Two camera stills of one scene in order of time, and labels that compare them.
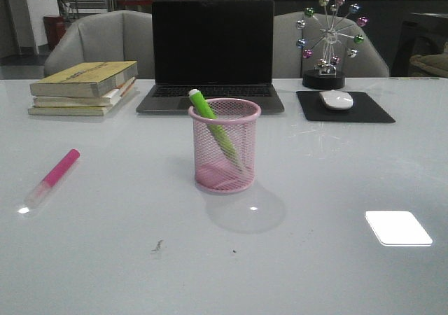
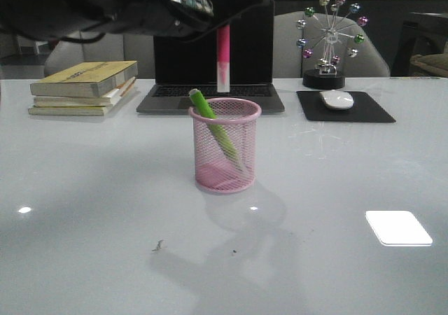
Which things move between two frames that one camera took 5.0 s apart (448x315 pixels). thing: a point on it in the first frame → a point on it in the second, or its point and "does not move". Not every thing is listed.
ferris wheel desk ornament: (325, 75) does not move
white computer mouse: (336, 99) does not move
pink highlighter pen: (42, 192) → (223, 58)
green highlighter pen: (213, 122) does not move
